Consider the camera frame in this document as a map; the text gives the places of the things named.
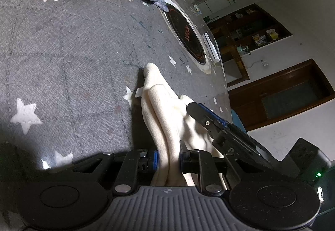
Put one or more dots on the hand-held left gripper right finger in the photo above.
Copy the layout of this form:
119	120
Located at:
188	161

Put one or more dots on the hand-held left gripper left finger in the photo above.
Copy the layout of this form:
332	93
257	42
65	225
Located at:
154	160

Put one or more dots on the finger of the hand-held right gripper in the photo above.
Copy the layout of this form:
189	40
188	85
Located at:
204	118

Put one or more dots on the cream shirt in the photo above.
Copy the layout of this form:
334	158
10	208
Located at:
157	105

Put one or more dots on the wooden desk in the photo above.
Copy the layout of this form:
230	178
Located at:
236	66

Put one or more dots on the brown glazed wooden door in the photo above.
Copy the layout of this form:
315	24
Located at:
288	95

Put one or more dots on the white remote control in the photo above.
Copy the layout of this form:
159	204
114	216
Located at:
212	48

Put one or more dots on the glass jar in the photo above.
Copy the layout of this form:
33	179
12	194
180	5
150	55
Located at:
242	50

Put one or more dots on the round black induction hob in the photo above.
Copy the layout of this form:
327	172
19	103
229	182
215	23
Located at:
185	34

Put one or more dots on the dark wooden shelf cabinet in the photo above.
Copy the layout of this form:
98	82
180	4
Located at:
243	24

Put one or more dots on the small white packet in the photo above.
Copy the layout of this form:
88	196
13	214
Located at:
197	9

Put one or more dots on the white refrigerator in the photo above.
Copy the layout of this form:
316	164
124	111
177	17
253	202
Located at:
221	0

